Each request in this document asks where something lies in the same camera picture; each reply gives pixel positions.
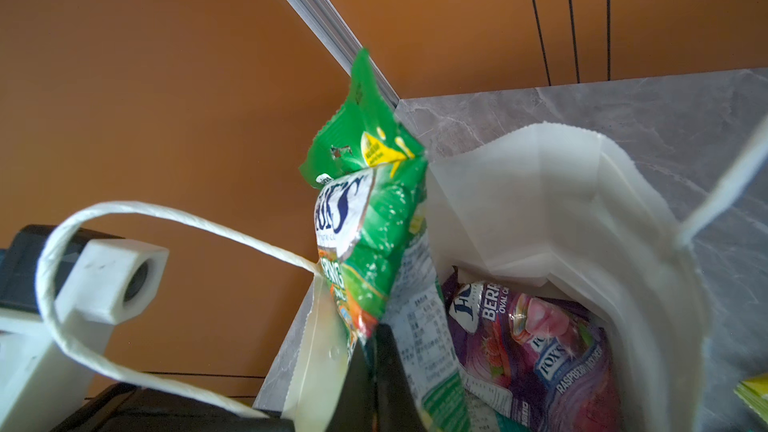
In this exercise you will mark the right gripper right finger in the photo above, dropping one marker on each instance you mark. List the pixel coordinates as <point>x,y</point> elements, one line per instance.
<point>396,410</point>

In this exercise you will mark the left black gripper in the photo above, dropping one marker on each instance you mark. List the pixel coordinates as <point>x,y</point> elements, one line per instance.
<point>124,407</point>

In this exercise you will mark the purple snack bag front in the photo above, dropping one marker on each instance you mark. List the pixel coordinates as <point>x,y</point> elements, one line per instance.
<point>530,363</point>

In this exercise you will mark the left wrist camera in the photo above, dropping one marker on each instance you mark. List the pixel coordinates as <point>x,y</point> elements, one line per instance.
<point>102,281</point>

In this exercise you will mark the white patterned paper bag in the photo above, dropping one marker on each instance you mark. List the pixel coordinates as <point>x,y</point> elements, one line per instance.
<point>548,204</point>

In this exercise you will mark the yellow snack bag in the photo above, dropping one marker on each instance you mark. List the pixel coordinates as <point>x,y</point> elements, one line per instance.
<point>754,393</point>

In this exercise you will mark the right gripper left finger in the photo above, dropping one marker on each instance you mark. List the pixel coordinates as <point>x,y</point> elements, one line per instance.
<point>356,407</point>

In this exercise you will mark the green yellow Fox's candy bag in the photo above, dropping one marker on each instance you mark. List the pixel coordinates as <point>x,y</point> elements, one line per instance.
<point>373,244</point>

